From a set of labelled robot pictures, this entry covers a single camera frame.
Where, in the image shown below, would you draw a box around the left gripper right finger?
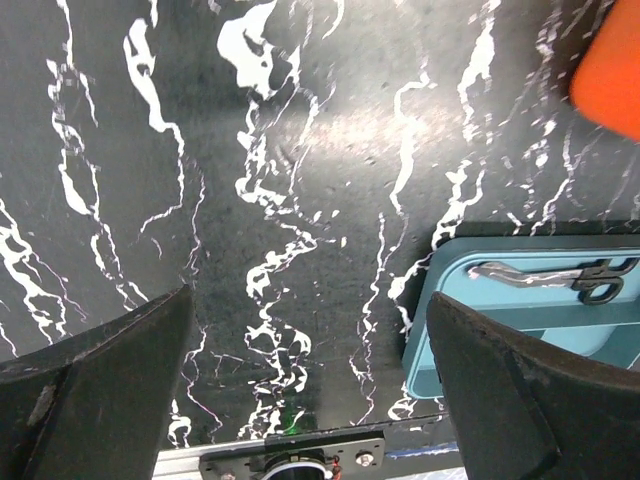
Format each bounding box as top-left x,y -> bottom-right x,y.
426,292 -> 639,479

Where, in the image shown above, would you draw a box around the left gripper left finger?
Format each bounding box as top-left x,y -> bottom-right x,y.
1,285 -> 194,479

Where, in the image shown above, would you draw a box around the teal divided tray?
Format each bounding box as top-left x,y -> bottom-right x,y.
403,234 -> 639,399

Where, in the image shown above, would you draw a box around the black handled scissors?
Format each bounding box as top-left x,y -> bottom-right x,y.
467,257 -> 639,306

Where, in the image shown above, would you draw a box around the orange medicine box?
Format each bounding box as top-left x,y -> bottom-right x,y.
569,0 -> 639,142

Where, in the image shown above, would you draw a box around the aluminium frame rail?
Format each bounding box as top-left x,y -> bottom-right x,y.
149,419 -> 461,480

